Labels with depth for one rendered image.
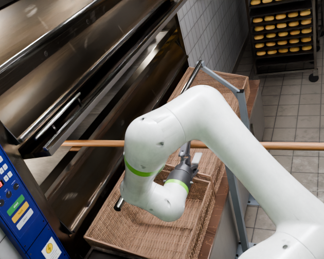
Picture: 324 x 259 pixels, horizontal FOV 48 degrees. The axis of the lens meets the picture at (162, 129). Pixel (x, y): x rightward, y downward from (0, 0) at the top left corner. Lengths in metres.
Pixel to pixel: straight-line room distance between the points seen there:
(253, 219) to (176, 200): 1.59
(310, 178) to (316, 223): 2.22
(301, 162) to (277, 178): 2.34
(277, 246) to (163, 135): 0.34
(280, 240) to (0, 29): 1.19
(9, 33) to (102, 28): 0.66
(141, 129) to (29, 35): 0.85
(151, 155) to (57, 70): 0.95
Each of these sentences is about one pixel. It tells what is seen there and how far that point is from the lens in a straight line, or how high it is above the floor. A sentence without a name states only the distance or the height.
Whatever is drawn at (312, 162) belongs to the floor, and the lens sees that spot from 3.21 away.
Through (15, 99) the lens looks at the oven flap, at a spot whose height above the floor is 1.57.
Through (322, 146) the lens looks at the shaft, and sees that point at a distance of 1.44.
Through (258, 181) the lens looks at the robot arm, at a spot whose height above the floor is 1.50.
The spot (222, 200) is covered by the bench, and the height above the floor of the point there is 0.58.
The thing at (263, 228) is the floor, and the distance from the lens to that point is 2.73.
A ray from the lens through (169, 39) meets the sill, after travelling 2.80.
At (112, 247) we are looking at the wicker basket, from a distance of 1.79.
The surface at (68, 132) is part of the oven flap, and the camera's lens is 1.49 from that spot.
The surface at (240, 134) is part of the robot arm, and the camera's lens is 0.88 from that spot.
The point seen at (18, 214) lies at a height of 1.24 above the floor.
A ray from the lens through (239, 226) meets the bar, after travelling 2.40.
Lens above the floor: 2.10
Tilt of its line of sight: 32 degrees down
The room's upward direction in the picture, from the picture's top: 17 degrees counter-clockwise
